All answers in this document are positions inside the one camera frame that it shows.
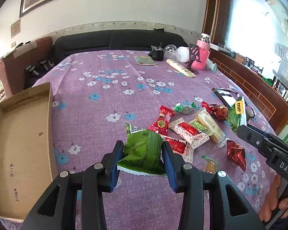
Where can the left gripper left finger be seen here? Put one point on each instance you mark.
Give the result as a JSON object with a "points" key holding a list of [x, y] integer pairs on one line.
{"points": [[99, 178]]}

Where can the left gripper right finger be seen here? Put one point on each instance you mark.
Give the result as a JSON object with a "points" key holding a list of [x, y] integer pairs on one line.
{"points": [[185, 178]]}

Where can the red white snack packet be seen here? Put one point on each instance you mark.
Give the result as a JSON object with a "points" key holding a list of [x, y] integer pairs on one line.
{"points": [[189, 133]]}

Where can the beige biscuit packet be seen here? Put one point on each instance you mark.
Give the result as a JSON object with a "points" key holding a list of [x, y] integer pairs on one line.
{"points": [[218, 136]]}

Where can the long red snack packet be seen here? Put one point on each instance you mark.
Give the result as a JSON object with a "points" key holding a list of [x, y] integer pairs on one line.
{"points": [[163, 120]]}

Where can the shiny red snack packet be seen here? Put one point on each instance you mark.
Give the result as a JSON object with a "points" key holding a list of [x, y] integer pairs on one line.
{"points": [[219, 111]]}

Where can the person's right hand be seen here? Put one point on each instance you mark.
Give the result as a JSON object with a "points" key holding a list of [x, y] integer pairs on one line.
{"points": [[272, 201]]}

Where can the orange jelly candy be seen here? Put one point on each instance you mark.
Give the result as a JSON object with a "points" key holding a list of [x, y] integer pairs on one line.
{"points": [[211, 166]]}

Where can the red white packet lower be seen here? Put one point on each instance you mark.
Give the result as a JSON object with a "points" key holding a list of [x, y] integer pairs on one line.
{"points": [[180, 147]]}

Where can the red foil candy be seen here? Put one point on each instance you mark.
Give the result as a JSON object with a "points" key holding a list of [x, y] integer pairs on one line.
{"points": [[236, 154]]}

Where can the green white snack packet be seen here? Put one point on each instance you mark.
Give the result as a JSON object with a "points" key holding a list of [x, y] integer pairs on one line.
{"points": [[197, 125]]}

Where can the green yellow label packet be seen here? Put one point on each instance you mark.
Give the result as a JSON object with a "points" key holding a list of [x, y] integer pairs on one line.
{"points": [[237, 115]]}

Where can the wooden cabinet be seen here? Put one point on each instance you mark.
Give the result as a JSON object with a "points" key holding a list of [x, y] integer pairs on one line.
{"points": [[267, 99]]}

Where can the green wrapped candy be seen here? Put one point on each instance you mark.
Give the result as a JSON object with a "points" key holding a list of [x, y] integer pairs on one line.
{"points": [[185, 108]]}

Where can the shallow cardboard box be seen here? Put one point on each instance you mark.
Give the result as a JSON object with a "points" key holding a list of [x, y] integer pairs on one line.
{"points": [[27, 159]]}

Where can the cream tube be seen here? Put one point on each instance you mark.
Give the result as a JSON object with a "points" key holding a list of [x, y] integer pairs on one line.
{"points": [[180, 68]]}

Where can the mint green cloth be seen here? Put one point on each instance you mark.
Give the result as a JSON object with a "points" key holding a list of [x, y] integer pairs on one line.
{"points": [[211, 65]]}

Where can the small green booklet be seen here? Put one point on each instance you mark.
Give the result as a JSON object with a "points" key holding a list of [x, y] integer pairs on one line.
{"points": [[144, 60]]}

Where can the black cup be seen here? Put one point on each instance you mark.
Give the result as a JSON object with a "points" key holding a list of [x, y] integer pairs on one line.
{"points": [[157, 53]]}

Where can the white round container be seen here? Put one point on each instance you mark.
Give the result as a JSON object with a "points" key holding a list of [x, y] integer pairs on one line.
{"points": [[183, 54]]}

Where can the black phone stand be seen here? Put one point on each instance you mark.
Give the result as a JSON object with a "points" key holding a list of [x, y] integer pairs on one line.
{"points": [[194, 61]]}

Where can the clear plastic cup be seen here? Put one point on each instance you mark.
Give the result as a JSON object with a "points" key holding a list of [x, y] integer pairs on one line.
{"points": [[170, 51]]}

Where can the pink sleeved water bottle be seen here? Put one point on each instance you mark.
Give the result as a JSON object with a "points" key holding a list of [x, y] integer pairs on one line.
{"points": [[204, 44]]}

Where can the brown armchair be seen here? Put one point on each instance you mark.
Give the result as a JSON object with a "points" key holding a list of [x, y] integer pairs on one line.
{"points": [[12, 65]]}

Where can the black sofa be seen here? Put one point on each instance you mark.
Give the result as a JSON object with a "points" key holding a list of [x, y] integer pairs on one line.
{"points": [[113, 40]]}

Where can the small wall plaque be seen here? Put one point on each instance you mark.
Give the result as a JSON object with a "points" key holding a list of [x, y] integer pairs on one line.
{"points": [[16, 28]]}

